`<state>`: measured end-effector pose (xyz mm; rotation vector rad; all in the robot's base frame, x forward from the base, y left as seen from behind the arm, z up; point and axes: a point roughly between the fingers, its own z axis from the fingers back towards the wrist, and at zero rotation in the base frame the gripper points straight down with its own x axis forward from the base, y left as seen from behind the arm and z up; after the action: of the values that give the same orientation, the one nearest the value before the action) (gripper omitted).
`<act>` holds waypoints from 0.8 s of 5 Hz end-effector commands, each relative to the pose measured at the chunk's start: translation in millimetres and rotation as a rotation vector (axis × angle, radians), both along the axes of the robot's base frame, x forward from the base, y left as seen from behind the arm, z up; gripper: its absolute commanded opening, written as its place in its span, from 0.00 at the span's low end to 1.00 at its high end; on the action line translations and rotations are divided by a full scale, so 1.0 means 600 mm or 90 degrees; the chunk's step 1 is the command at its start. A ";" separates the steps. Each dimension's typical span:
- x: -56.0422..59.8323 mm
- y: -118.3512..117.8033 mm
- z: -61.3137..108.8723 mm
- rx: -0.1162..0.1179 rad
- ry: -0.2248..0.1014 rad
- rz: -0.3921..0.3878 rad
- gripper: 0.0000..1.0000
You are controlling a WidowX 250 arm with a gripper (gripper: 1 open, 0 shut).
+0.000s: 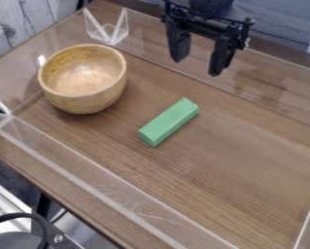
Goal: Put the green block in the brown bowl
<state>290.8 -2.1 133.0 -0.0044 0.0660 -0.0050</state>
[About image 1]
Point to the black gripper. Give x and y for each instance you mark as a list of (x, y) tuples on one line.
[(207, 18)]

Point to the green rectangular block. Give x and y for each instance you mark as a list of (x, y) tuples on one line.
[(159, 128)]

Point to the brown wooden bowl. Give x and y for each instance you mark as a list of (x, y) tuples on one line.
[(82, 78)]

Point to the black table leg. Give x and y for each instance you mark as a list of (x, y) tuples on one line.
[(42, 206)]

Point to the clear acrylic enclosure wall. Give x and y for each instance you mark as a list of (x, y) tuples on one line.
[(223, 185)]

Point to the black metal bracket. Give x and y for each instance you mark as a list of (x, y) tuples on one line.
[(50, 237)]

